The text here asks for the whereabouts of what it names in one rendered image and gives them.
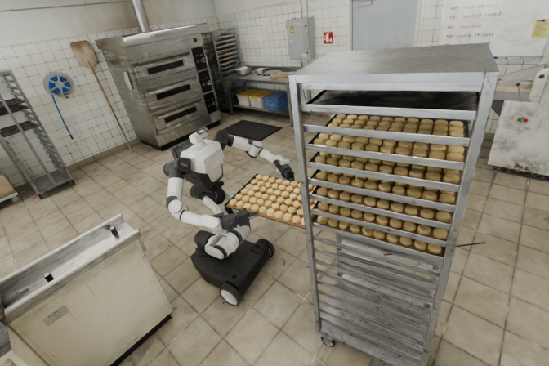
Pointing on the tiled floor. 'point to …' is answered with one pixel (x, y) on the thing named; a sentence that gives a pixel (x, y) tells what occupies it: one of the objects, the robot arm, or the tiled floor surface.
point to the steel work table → (266, 83)
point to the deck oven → (163, 82)
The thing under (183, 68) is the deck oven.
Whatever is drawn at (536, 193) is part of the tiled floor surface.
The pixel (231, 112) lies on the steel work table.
